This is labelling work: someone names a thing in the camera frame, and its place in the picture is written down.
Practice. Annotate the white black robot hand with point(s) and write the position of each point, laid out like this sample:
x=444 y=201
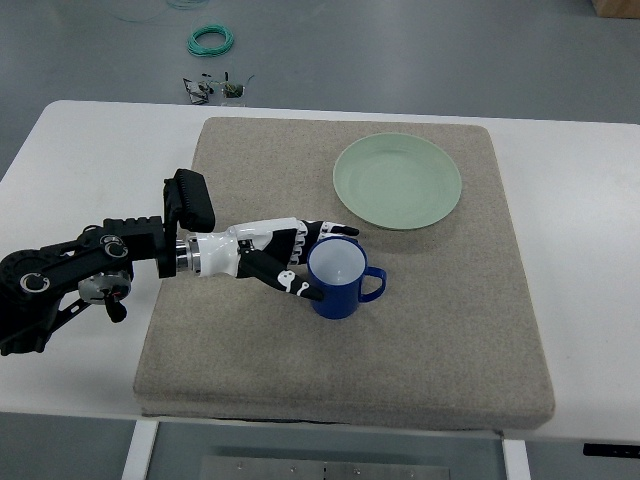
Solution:
x=265 y=250

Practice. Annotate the blue enamel mug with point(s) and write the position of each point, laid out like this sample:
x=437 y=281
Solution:
x=339 y=268

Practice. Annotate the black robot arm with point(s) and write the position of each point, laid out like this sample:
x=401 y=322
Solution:
x=34 y=282

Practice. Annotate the light green plate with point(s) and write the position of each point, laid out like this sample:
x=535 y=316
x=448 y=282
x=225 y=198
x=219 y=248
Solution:
x=397 y=181

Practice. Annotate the small electronic parts pile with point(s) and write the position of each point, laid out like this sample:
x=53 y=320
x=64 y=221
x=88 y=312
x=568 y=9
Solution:
x=201 y=91

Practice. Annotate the grey fabric mat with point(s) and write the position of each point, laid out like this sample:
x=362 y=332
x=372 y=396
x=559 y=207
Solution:
x=453 y=343

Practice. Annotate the black table control panel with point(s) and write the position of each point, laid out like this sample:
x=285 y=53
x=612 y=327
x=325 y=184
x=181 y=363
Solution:
x=611 y=450

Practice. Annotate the cardboard box corner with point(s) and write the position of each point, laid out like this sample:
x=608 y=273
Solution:
x=620 y=9

